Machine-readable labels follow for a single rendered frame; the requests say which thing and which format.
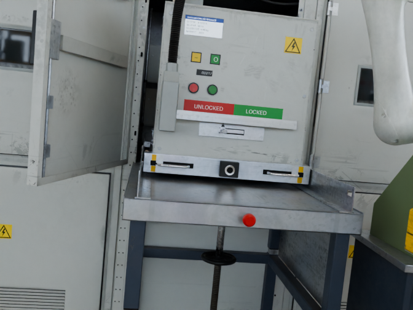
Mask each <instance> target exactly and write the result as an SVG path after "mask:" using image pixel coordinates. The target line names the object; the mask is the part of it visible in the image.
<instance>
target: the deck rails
mask: <svg viewBox="0 0 413 310"><path fill-rule="evenodd" d="M143 148H144V146H143ZM142 159H143V149H142V154H141V161H140V168H139V173H138V180H137V184H136V192H135V199H151V173H150V172H143V168H142ZM290 184H291V185H293V186H294V187H296V188H297V189H300V190H301V191H303V192H305V193H306V194H308V195H310V196H312V197H313V198H315V199H317V200H318V201H320V202H322V203H324V204H326V205H327V206H329V207H331V208H332V209H334V210H336V211H338V212H339V213H354V212H353V203H354V198H355V187H354V186H351V185H348V184H346V183H344V182H341V181H339V180H336V179H334V178H331V177H329V176H327V175H324V174H322V173H319V172H316V171H314V170H312V169H310V176H309V184H308V185H304V184H294V183H290ZM349 190H350V191H352V196H349V195H348V191H349Z"/></svg>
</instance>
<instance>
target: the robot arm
mask: <svg viewBox="0 0 413 310"><path fill-rule="evenodd" d="M408 1H409V0H361V3H362V6H363V11H364V16H365V19H366V24H367V29H368V35H369V43H370V48H371V58H372V70H373V80H374V121H373V127H374V131H375V133H376V135H377V137H378V138H379V139H380V140H381V141H382V142H384V143H386V144H388V145H394V146H398V145H406V144H411V143H413V92H412V86H411V80H410V75H409V68H408V62H407V53H406V39H405V29H404V6H405V5H406V3H407V2H408Z"/></svg>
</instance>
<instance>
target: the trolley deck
mask: <svg viewBox="0 0 413 310"><path fill-rule="evenodd" d="M139 168H140V163H134V162H133V165H132V169H131V171H130V175H129V178H128V182H127V186H126V189H125V193H124V199H123V207H122V220H130V221H148V222H159V223H177V224H188V225H207V226H226V227H236V228H255V229H274V230H284V231H303V232H313V233H333V234H351V235H361V231H362V225H363V217H364V213H363V212H361V211H359V210H357V209H355V208H353V212H354V213H339V212H338V211H336V210H334V209H332V208H331V207H329V206H327V205H326V204H324V203H322V202H320V201H318V200H317V199H315V198H313V197H312V196H310V195H308V194H306V193H305V192H303V191H301V190H300V189H297V188H296V187H294V186H293V185H291V184H289V183H280V182H272V181H256V180H241V179H233V178H217V177H202V176H193V175H178V174H169V173H154V172H151V199H135V192H136V184H137V180H138V173H139ZM247 213H251V214H253V215H254V216H255V218H256V223H255V225H254V226H252V227H247V226H245V225H244V224H243V221H242V219H243V216H244V215H245V214H247Z"/></svg>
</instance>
